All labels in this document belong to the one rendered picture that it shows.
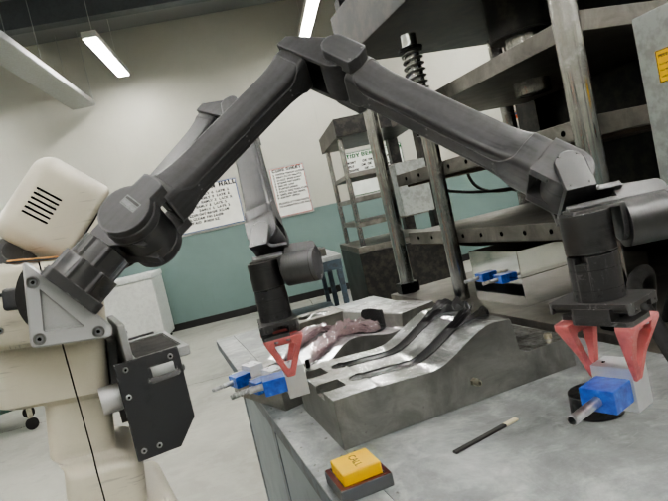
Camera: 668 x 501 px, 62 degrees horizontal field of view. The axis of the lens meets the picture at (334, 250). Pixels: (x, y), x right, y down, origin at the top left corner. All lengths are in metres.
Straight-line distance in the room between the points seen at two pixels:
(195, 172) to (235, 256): 7.42
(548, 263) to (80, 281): 1.41
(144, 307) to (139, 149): 2.30
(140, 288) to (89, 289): 6.74
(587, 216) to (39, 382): 0.82
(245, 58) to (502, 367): 7.73
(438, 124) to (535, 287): 1.12
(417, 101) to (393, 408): 0.53
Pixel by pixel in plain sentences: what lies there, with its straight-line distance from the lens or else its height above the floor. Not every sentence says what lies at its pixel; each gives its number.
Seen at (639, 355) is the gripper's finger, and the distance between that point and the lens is 0.75.
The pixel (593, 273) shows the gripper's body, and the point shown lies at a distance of 0.70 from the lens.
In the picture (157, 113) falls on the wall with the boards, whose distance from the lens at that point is 8.49.
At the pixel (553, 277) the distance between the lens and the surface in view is 1.87.
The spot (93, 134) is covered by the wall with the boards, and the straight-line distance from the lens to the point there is 8.63.
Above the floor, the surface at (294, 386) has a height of 0.92.
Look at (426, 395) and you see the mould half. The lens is 1.05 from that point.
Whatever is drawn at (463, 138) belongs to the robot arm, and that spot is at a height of 1.26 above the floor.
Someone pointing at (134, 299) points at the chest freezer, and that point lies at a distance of 7.58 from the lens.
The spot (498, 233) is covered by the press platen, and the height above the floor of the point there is 1.02.
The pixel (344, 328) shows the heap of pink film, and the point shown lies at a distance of 1.42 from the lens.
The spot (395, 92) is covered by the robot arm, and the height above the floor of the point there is 1.35.
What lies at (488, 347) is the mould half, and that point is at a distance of 1.10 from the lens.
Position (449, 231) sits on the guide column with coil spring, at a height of 1.04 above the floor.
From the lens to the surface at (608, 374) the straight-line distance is 0.76.
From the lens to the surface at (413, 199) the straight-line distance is 5.38.
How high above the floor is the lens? 1.21
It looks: 4 degrees down
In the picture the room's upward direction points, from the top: 13 degrees counter-clockwise
